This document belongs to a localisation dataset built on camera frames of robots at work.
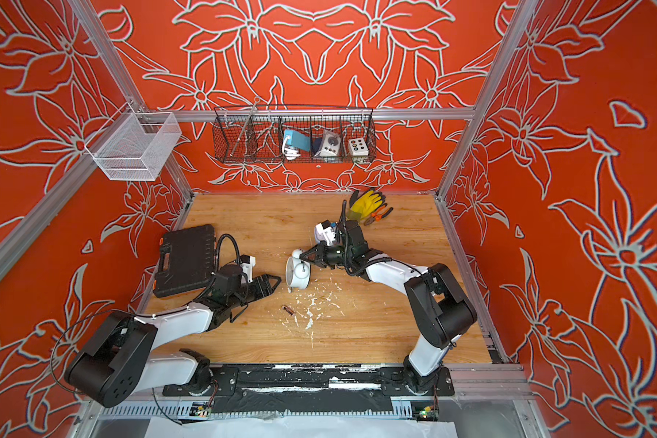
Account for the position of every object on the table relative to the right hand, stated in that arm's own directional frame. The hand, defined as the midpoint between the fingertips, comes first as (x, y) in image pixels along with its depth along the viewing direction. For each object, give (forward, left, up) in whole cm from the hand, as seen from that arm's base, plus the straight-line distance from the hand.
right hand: (297, 259), depth 81 cm
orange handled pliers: (+31, -29, -14) cm, 44 cm away
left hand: (-2, +8, -11) cm, 14 cm away
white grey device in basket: (+35, -10, +17) cm, 40 cm away
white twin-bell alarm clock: (-3, 0, -3) cm, 4 cm away
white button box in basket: (+38, -20, +14) cm, 45 cm away
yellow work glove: (+35, -24, -14) cm, 45 cm away
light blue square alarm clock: (+7, -7, +5) cm, 11 cm away
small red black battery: (-10, +3, -15) cm, 19 cm away
